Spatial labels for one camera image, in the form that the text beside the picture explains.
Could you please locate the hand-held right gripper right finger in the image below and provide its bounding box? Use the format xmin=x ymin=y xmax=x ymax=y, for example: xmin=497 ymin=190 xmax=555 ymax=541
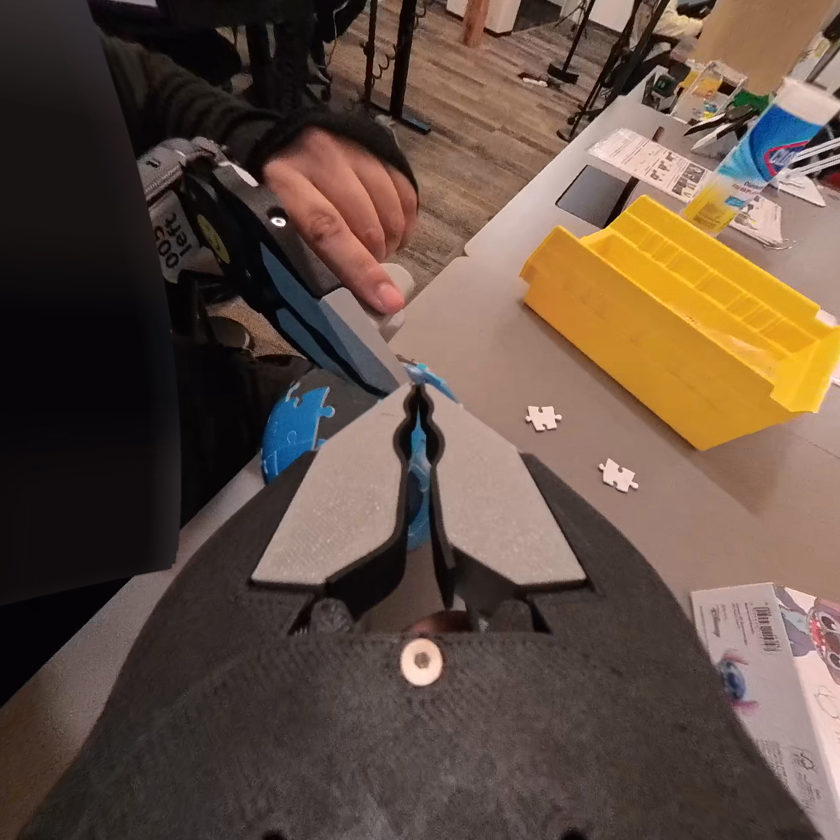
xmin=420 ymin=386 xmax=588 ymax=586

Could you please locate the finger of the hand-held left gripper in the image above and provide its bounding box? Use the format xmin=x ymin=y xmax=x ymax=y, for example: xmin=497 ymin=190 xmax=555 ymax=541
xmin=276 ymin=308 xmax=355 ymax=383
xmin=259 ymin=243 xmax=416 ymax=397

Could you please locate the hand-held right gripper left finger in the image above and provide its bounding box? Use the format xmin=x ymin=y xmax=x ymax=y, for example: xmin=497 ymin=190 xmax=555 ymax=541
xmin=251 ymin=382 xmax=421 ymax=586

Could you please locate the blue puzzle ball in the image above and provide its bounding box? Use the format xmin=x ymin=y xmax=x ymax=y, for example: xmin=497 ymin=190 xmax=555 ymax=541
xmin=260 ymin=384 xmax=462 ymax=552

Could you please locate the blue puzzle piece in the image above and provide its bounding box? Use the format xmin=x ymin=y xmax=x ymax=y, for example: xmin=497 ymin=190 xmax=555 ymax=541
xmin=402 ymin=358 xmax=455 ymax=403

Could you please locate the person's left forearm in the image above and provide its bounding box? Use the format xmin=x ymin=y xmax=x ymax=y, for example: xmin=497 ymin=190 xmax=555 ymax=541
xmin=98 ymin=33 xmax=309 ymax=173

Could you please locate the white puzzle box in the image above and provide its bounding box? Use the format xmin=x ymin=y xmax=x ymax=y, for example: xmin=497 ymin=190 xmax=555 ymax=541
xmin=690 ymin=581 xmax=840 ymax=840

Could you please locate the person's left hand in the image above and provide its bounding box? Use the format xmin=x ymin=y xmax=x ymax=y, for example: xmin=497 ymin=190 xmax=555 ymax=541
xmin=262 ymin=110 xmax=421 ymax=315

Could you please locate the black desk leg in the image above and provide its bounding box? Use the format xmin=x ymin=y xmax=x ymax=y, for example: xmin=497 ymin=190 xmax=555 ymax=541
xmin=377 ymin=0 xmax=434 ymax=135

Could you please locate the yellow plastic bin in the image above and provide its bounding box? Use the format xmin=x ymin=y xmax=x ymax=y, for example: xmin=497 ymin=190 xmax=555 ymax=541
xmin=520 ymin=194 xmax=840 ymax=452

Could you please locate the printed instruction sheet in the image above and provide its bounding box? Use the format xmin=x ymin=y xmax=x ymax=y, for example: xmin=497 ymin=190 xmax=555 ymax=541
xmin=588 ymin=126 xmax=718 ymax=202

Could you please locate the black tripod stand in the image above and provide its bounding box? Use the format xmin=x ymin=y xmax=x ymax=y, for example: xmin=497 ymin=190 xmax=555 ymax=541
xmin=556 ymin=0 xmax=673 ymax=142

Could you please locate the white paper sheet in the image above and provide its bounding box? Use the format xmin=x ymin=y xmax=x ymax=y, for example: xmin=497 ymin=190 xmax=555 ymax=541
xmin=727 ymin=190 xmax=791 ymax=249

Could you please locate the disinfecting wipes canister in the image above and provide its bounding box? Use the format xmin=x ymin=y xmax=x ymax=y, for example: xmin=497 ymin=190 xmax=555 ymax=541
xmin=682 ymin=77 xmax=837 ymax=238

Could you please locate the clear acrylic box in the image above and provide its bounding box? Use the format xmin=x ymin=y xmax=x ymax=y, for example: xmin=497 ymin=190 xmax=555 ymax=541
xmin=675 ymin=60 xmax=749 ymax=124

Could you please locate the black table leg frame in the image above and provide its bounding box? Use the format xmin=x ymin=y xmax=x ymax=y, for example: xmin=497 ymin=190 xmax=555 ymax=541
xmin=244 ymin=0 xmax=337 ymax=114

